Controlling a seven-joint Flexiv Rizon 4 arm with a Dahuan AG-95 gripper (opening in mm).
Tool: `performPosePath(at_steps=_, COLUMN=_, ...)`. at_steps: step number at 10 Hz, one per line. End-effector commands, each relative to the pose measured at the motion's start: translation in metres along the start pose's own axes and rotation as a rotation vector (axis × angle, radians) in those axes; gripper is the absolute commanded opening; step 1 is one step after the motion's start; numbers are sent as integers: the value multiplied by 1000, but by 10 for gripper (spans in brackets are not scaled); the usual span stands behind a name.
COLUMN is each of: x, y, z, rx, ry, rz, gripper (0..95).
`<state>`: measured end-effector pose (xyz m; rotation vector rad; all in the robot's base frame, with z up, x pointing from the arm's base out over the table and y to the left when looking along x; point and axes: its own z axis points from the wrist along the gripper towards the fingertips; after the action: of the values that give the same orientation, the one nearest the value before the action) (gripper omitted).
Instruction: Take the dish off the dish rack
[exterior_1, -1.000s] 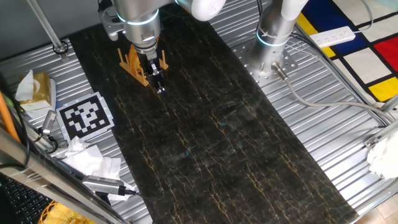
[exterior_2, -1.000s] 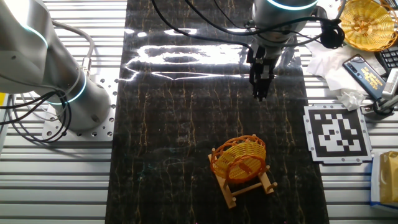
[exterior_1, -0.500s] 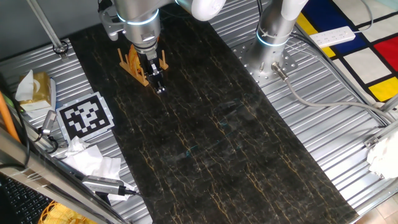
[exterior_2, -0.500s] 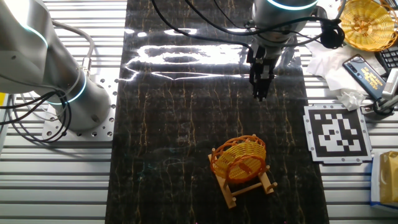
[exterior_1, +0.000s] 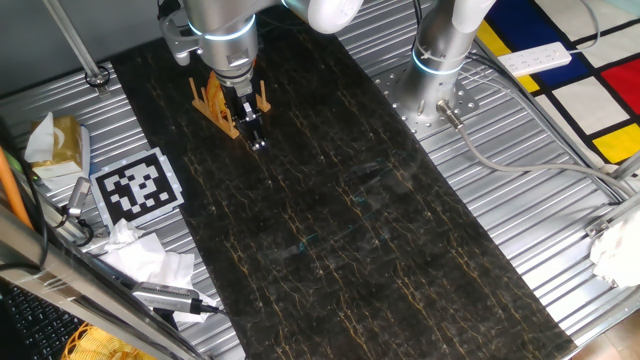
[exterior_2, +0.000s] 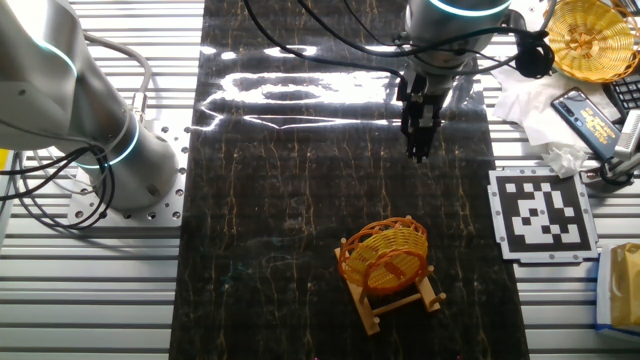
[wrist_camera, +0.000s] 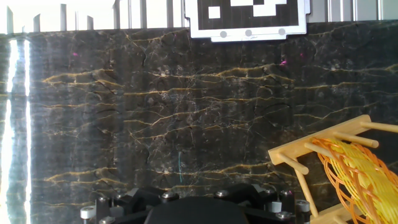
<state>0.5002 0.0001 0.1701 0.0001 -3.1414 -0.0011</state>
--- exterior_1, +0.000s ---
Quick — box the aluminium frame profile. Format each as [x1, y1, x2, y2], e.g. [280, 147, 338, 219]
[583, 149, 640, 240]

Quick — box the orange stick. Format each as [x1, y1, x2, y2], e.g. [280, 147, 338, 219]
[0, 146, 34, 231]

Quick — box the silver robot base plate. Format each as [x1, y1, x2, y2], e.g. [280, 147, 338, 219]
[372, 63, 481, 141]

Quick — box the yellow woven basket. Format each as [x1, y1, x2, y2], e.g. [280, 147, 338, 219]
[60, 321, 157, 360]

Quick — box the grey cable bundle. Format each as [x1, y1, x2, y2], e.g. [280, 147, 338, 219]
[458, 48, 627, 205]

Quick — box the wooden dish rack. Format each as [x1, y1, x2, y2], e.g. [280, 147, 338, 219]
[188, 76, 273, 141]

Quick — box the gold tissue pack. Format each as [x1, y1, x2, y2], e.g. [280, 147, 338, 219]
[23, 111, 84, 180]

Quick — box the grey power strip cable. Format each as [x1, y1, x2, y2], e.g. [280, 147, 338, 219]
[567, 0, 602, 55]

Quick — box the black keyboard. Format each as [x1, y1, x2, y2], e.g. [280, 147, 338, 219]
[0, 282, 85, 360]

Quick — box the silver aluminium pole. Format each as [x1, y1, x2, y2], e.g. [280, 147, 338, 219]
[41, 0, 112, 97]

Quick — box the black marble pattern mat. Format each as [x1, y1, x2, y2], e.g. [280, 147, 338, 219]
[109, 7, 579, 360]

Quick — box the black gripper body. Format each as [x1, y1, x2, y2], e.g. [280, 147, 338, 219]
[232, 82, 263, 135]

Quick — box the silver adapter box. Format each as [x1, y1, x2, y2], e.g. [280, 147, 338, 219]
[131, 280, 222, 317]

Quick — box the black white fiducial marker board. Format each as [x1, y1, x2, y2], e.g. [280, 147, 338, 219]
[89, 147, 186, 232]

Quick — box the silver metal frame bar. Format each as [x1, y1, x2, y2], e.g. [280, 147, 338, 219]
[0, 205, 207, 360]

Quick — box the white crumpled cloth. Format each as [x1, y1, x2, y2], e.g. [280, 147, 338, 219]
[588, 210, 640, 290]

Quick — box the white power strip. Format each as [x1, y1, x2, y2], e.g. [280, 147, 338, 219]
[496, 41, 574, 79]

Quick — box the colourful block pattern cloth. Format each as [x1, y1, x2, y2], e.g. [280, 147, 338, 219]
[474, 0, 640, 166]

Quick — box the small silver camera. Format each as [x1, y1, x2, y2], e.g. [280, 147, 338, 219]
[61, 175, 94, 219]

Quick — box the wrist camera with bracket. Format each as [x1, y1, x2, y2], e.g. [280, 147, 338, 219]
[157, 0, 202, 67]

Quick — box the flat white tissue sheet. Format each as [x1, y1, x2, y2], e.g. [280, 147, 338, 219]
[97, 232, 219, 324]

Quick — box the crumpled white tissue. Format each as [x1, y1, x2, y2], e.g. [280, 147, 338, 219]
[103, 217, 147, 253]

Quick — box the black ring strap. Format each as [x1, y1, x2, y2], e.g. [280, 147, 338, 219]
[84, 64, 112, 89]

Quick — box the grey cable with metal plug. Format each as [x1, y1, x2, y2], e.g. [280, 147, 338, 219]
[435, 99, 637, 200]

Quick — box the black cable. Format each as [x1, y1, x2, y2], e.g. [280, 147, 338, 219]
[0, 117, 50, 275]

